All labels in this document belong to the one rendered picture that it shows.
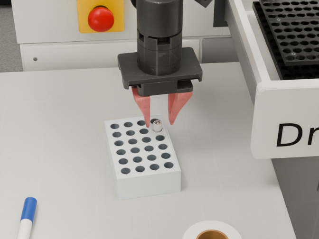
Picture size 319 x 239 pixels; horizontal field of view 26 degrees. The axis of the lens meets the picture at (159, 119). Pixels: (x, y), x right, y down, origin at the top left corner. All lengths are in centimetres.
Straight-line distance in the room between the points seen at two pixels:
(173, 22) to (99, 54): 35
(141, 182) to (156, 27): 20
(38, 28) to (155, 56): 34
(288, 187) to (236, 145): 43
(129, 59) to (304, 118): 24
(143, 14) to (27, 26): 35
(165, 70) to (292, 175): 59
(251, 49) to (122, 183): 26
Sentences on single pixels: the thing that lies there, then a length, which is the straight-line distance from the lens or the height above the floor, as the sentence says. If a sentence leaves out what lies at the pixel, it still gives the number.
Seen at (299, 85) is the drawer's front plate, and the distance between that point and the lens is 84.
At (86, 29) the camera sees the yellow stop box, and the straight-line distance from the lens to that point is 109.
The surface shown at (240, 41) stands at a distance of 102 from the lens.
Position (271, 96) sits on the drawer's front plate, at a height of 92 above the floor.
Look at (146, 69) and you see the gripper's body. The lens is 87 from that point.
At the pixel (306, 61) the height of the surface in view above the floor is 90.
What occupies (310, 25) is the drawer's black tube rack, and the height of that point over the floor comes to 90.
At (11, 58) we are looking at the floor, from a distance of 264.
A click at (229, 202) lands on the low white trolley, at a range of 91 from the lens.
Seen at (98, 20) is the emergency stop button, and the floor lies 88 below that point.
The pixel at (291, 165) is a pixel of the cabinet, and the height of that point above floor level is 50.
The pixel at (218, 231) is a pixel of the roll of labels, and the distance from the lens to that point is 82.
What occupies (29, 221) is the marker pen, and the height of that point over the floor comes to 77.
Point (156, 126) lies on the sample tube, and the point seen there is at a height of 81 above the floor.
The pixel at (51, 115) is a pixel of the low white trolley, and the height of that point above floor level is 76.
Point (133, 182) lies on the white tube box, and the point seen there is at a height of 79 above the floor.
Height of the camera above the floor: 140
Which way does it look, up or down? 38 degrees down
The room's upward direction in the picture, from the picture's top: straight up
